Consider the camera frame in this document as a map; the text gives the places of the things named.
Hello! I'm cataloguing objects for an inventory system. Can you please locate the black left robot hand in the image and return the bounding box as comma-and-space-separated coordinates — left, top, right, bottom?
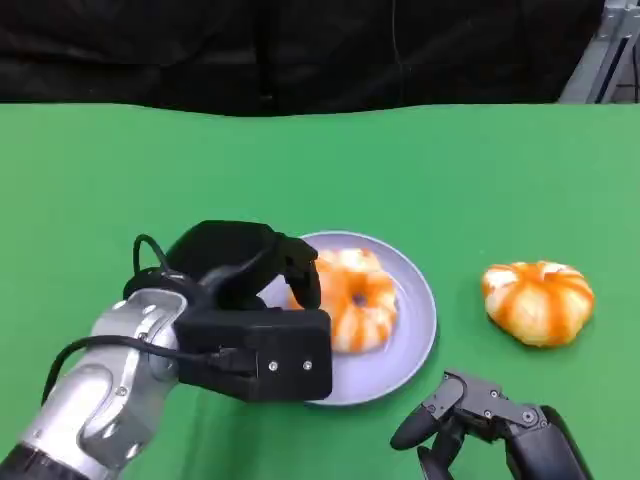
164, 219, 322, 314

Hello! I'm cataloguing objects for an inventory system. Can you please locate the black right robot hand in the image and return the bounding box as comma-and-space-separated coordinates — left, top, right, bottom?
389, 369, 596, 480

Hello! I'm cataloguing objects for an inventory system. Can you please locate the green table cloth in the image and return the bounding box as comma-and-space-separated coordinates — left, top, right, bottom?
0, 102, 640, 480

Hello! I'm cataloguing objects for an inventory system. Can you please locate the black backdrop curtain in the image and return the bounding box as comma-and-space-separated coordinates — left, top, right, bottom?
0, 0, 606, 118

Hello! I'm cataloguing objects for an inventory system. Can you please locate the lilac plate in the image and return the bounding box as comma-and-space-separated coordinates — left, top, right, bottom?
257, 230, 438, 407

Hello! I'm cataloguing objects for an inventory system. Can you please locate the orange and white bread roll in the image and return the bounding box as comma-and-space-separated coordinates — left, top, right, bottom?
481, 259, 595, 348
287, 248, 399, 354

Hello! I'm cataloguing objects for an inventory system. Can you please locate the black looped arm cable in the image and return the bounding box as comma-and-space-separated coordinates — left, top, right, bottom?
131, 233, 201, 297

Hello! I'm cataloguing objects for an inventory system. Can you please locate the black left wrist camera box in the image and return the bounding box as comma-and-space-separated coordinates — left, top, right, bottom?
174, 307, 334, 404

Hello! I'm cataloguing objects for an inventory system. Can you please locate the black camera cable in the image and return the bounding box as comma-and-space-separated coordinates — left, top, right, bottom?
39, 335, 257, 406

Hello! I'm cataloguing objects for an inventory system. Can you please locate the grey metal frame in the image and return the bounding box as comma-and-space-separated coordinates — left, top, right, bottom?
557, 0, 640, 105

